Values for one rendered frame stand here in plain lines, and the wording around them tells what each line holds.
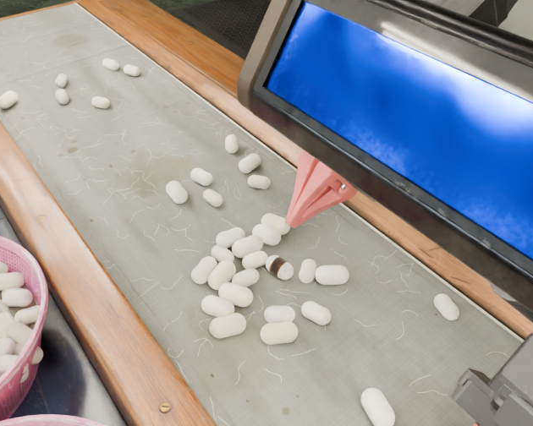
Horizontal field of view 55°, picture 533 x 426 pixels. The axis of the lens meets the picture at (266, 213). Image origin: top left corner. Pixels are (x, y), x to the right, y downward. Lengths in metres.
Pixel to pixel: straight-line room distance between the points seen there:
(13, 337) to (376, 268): 0.40
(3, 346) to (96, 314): 0.10
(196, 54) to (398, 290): 0.60
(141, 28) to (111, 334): 0.73
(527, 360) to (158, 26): 0.95
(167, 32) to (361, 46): 0.88
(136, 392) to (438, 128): 0.37
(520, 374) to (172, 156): 0.56
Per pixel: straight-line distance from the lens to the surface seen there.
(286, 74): 0.26
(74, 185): 0.76
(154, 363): 0.51
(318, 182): 0.52
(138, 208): 0.69
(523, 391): 0.36
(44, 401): 0.63
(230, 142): 0.76
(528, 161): 0.20
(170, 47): 1.04
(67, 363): 0.64
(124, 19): 1.18
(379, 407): 0.49
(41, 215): 0.68
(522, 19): 2.85
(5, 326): 0.61
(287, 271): 0.57
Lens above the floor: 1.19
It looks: 42 degrees down
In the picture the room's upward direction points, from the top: straight up
